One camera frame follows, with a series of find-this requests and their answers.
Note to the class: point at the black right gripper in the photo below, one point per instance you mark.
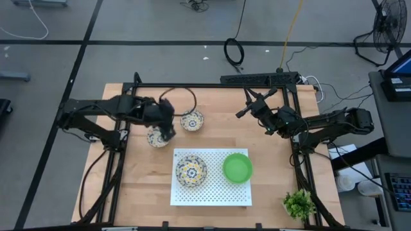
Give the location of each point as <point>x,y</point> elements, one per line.
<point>261,110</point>

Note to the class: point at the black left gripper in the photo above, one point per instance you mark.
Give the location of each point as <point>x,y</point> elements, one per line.
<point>166,114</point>

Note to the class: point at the yellow bowl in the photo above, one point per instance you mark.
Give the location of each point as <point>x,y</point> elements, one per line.
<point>192,121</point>
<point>191,171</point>
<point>154,139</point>

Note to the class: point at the green plastic mini bowl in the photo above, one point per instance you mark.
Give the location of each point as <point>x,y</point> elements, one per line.
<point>237,168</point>

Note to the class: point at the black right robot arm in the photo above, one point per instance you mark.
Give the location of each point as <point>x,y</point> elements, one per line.
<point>327,123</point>

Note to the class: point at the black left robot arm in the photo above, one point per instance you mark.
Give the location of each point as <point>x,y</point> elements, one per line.
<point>96,107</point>

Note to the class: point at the white perforated mat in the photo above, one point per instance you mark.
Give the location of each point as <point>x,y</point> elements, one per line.
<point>208,203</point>

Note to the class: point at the black table clamp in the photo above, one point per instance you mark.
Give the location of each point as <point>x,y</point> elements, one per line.
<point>258,226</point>
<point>165,225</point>

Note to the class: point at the small artificial green plant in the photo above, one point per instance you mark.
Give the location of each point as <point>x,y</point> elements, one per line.
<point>298,205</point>

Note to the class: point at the white round container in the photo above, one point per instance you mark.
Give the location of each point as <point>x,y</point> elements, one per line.
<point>367,188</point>
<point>345,183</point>

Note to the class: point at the white sheet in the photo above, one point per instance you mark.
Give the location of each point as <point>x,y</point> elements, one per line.
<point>358,170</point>

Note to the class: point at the black laptop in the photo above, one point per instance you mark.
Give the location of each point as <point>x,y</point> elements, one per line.
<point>398,88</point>

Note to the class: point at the grey desk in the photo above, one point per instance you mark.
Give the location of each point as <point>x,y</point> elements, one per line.
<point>398,163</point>
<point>395,128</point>

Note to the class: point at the black floor fan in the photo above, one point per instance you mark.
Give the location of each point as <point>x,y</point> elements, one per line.
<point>390,25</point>

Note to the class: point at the grey furniture foot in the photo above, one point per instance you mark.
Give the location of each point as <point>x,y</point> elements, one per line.
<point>38,2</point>
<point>14,76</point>

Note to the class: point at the black chair base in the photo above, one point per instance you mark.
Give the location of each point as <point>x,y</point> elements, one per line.
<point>4,106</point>

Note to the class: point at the black backlit keyboard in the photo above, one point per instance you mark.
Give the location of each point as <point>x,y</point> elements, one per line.
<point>401,192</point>

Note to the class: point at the black aluminium table frame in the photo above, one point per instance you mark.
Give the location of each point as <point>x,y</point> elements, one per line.
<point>208,85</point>

